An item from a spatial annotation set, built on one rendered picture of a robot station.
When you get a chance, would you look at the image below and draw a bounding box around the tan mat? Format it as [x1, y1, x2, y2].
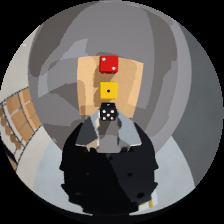
[77, 56, 143, 118]

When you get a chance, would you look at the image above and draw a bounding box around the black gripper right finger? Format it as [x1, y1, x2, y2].
[116, 109, 159, 170]

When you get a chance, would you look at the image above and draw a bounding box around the red die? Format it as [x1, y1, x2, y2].
[99, 56, 118, 74]

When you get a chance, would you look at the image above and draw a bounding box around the yellow die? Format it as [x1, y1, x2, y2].
[100, 81, 118, 99]

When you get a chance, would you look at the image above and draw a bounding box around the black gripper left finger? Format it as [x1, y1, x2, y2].
[59, 109, 101, 172]

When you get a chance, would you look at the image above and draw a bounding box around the black die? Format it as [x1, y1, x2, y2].
[100, 102, 116, 121]

